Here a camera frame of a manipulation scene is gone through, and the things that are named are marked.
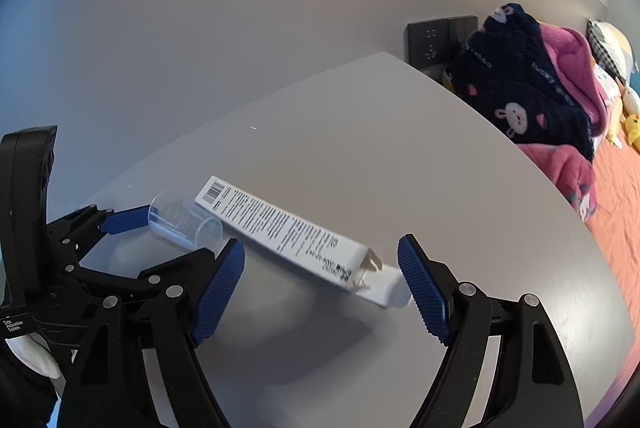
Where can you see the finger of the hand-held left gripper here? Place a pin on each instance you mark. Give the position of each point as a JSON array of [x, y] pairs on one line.
[[145, 280], [125, 221]]

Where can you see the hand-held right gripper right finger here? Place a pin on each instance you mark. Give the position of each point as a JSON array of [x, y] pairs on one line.
[[420, 288]]

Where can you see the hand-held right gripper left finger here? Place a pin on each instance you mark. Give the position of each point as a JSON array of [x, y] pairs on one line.
[[217, 293]]

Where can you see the clear plastic cup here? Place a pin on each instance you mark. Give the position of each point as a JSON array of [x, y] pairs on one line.
[[175, 223]]

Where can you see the long white printed carton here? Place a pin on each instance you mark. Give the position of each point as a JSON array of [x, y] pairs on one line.
[[280, 228]]

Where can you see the person's left hand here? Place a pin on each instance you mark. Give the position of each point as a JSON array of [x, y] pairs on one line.
[[32, 353]]

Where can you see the grey bedside table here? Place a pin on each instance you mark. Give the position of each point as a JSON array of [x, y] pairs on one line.
[[375, 157]]

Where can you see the orange bed sheet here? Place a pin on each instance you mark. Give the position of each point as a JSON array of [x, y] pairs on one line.
[[620, 218]]

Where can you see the navy rabbit print garment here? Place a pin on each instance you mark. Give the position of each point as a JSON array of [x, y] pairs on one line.
[[520, 82]]

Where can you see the yellow duck plush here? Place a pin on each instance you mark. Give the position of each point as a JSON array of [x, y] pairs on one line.
[[632, 130]]

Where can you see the pink hooded fleece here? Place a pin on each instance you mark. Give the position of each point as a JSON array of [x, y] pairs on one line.
[[575, 67]]

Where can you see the white goose plush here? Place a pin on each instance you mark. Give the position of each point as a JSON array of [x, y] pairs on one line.
[[631, 97]]

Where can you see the patchwork pillow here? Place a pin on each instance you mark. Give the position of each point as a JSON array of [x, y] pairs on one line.
[[610, 47]]

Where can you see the dark wall socket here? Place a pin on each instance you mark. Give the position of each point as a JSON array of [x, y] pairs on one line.
[[430, 45]]

